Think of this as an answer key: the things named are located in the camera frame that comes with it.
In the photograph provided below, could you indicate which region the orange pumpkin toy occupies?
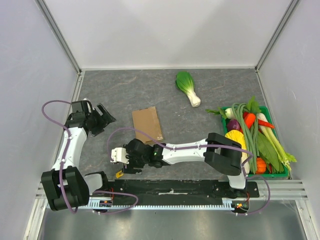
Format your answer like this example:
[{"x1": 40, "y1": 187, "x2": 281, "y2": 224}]
[{"x1": 255, "y1": 157, "x2": 267, "y2": 175}]

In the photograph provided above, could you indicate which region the green celery toy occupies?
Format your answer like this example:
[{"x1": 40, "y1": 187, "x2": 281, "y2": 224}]
[{"x1": 256, "y1": 112, "x2": 297, "y2": 172}]

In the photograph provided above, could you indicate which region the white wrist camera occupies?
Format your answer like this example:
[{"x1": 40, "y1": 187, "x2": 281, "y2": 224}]
[
  {"x1": 110, "y1": 147, "x2": 129, "y2": 164},
  {"x1": 82, "y1": 98, "x2": 94, "y2": 112}
]

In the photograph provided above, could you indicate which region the blue slotted cable duct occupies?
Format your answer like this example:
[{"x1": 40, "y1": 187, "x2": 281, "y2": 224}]
[{"x1": 47, "y1": 196, "x2": 251, "y2": 211}]

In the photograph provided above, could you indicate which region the aluminium frame rail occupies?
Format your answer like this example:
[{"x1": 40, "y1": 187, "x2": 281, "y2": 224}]
[{"x1": 23, "y1": 179, "x2": 320, "y2": 240}]

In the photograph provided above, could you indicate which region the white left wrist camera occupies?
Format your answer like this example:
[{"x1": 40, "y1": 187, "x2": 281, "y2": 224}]
[{"x1": 82, "y1": 98, "x2": 94, "y2": 112}]

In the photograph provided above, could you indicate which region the green plastic basket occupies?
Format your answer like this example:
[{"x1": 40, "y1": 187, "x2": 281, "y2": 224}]
[{"x1": 220, "y1": 106, "x2": 290, "y2": 179}]

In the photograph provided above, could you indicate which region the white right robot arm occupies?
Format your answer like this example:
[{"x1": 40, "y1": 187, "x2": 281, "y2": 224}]
[{"x1": 112, "y1": 133, "x2": 247, "y2": 197}]

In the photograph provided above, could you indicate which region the yellow napa cabbage toy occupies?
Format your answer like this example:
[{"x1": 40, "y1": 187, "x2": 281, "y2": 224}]
[{"x1": 224, "y1": 130, "x2": 250, "y2": 175}]

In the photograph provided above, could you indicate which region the orange carrot toy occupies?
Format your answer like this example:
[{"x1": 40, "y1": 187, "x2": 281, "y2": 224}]
[{"x1": 243, "y1": 112, "x2": 256, "y2": 129}]

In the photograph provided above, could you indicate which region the purple onion toy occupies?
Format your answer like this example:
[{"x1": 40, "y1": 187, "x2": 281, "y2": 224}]
[{"x1": 226, "y1": 119, "x2": 241, "y2": 132}]

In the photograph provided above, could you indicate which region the yellow utility knife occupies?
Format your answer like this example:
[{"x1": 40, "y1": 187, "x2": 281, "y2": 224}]
[{"x1": 115, "y1": 170, "x2": 125, "y2": 179}]

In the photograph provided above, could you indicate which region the brown cardboard express box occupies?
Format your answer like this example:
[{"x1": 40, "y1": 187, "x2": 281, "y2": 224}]
[{"x1": 132, "y1": 106, "x2": 164, "y2": 142}]

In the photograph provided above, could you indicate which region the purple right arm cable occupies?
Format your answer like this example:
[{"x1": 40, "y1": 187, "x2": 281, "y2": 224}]
[{"x1": 106, "y1": 126, "x2": 271, "y2": 217}]

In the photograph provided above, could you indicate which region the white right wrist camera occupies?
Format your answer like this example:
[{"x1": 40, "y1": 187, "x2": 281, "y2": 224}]
[{"x1": 110, "y1": 147, "x2": 129, "y2": 164}]

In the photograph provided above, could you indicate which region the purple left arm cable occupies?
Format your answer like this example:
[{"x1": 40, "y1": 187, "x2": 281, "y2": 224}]
[{"x1": 40, "y1": 99, "x2": 140, "y2": 215}]

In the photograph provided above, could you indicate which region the red chili pepper toy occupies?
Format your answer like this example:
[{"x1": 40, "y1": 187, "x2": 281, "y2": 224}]
[{"x1": 258, "y1": 119, "x2": 275, "y2": 129}]

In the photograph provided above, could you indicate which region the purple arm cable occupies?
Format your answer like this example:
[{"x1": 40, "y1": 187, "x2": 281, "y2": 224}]
[
  {"x1": 40, "y1": 99, "x2": 140, "y2": 215},
  {"x1": 106, "y1": 126, "x2": 271, "y2": 217}
]

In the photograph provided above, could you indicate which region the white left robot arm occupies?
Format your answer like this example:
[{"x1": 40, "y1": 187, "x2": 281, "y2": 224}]
[{"x1": 41, "y1": 99, "x2": 116, "y2": 214}]

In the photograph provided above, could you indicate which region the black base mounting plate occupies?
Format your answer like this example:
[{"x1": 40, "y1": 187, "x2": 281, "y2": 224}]
[{"x1": 101, "y1": 179, "x2": 260, "y2": 206}]

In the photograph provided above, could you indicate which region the green long beans bundle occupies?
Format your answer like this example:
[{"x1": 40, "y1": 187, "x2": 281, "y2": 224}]
[{"x1": 231, "y1": 103, "x2": 261, "y2": 174}]

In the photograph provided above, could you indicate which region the green leaf vegetable toy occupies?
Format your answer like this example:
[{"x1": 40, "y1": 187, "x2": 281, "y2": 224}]
[{"x1": 257, "y1": 132, "x2": 285, "y2": 173}]

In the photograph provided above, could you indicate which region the green bok choy toy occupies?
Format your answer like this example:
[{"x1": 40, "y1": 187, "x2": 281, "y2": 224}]
[{"x1": 175, "y1": 71, "x2": 201, "y2": 108}]

